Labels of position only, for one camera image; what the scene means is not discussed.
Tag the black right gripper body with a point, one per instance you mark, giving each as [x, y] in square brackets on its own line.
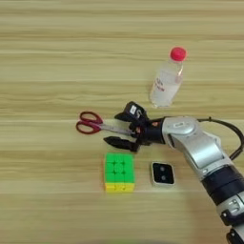
[151, 133]

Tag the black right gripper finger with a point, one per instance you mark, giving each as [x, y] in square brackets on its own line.
[122, 144]
[124, 117]

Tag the colourful puzzle cube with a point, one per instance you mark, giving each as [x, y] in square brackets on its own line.
[119, 168]

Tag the clear bottle red cap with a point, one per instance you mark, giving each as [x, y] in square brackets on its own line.
[166, 82]

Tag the small black box white label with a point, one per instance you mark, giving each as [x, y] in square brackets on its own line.
[133, 109]

